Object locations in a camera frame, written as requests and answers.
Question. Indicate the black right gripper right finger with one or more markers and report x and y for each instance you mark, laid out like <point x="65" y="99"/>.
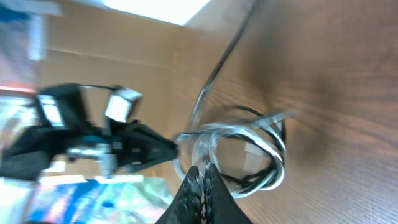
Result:
<point x="220" y="206"/>

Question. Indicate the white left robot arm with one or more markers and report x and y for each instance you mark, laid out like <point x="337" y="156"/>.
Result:
<point x="64" y="128"/>

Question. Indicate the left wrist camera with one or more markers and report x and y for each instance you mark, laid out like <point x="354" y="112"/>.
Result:
<point x="121" y="103"/>

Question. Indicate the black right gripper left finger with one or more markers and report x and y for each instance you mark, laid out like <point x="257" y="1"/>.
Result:
<point x="186" y="206"/>

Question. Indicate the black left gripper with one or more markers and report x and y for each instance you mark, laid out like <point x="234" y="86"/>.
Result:
<point x="121" y="144"/>

